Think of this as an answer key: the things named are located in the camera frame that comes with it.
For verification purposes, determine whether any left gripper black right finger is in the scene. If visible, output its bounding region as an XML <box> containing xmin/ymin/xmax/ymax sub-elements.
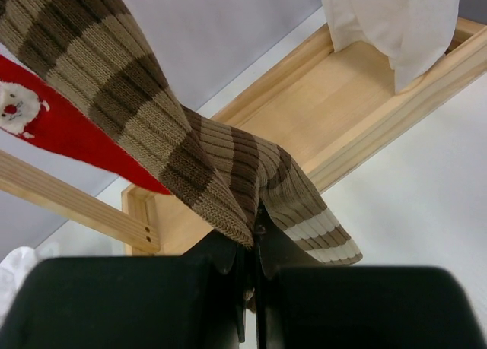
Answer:
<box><xmin>254</xmin><ymin>208</ymin><xmax>486</xmax><ymax>348</ymax></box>

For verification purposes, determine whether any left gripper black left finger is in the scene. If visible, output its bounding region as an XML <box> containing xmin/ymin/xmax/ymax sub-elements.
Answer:
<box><xmin>1</xmin><ymin>233</ymin><xmax>246</xmax><ymax>348</ymax></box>

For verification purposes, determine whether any red sock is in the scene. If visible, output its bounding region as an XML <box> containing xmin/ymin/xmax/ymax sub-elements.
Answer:
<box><xmin>1</xmin><ymin>56</ymin><xmax>170</xmax><ymax>195</ymax></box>

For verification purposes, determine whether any brown beige striped sock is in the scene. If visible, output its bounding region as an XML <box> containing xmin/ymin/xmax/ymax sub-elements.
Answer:
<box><xmin>1</xmin><ymin>0</ymin><xmax>362</xmax><ymax>265</ymax></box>

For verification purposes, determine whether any white sock with black stripes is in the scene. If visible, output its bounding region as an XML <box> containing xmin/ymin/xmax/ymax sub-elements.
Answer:
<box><xmin>1</xmin><ymin>246</ymin><xmax>39</xmax><ymax>321</ymax></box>

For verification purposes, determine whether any wooden clothes rack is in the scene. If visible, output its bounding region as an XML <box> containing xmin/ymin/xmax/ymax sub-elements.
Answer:
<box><xmin>1</xmin><ymin>18</ymin><xmax>486</xmax><ymax>255</ymax></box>

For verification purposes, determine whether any white tank top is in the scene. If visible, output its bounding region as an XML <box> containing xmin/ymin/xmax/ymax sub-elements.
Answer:
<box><xmin>321</xmin><ymin>0</ymin><xmax>460</xmax><ymax>92</ymax></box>

